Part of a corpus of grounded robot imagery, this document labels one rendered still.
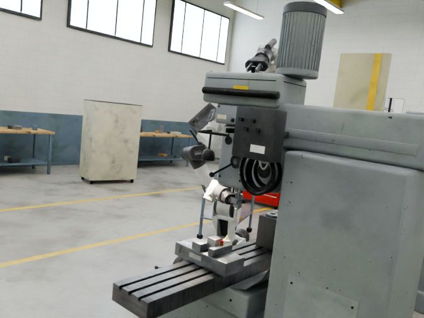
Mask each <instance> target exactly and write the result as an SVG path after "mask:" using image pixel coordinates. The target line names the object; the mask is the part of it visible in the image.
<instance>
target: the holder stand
mask: <svg viewBox="0 0 424 318"><path fill-rule="evenodd" d="M277 215H278V210H274V211H273V212H266V213H265V214H263V215H259V223H258V228H257V238H256V245H258V246H261V247H264V248H266V249H269V250H273V244H274V235H275V230H276V220H277Z"/></svg>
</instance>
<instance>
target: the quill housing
mask: <svg viewBox="0 0 424 318"><path fill-rule="evenodd" d="M226 128H235V126H234V125H229V124H227V125H225V126H224V127H223V134H227V133H226ZM233 137H234V133H230V137H226V136H222V141H221V151H220V162H219V168H218V169H221V168H223V167H224V166H226V165H228V164H230V159H231V157H232V156H233V155H232V147H233ZM246 163H247V160H246V161H245V164H244V171H245V166H246ZM244 171H243V173H244ZM244 174H245V173H244ZM244 178H245V175H244ZM218 183H219V184H220V185H223V186H227V187H231V188H234V189H239V190H242V191H246V190H245V188H244V187H243V185H242V183H241V181H240V177H239V169H238V168H233V167H232V166H229V167H228V168H226V169H224V170H222V171H220V172H218Z"/></svg>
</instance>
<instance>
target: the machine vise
mask: <svg viewBox="0 0 424 318"><path fill-rule="evenodd" d="M195 240H200V239H198V238H196V237H194V238H190V239H187V240H181V241H178V242H176V243H175V255H177V256H179V257H182V258H184V259H186V260H188V261H190V262H193V263H194V264H197V265H198V266H201V267H203V268H205V269H207V270H210V271H212V272H214V273H216V274H219V275H220V276H222V277H227V276H230V275H232V274H235V273H238V272H240V271H243V270H244V260H245V257H242V256H240V255H238V254H235V253H233V252H232V247H233V245H232V244H229V243H225V244H223V246H220V245H217V246H214V247H210V248H209V249H208V250H205V251H202V252H198V251H196V250H194V249H192V241H195Z"/></svg>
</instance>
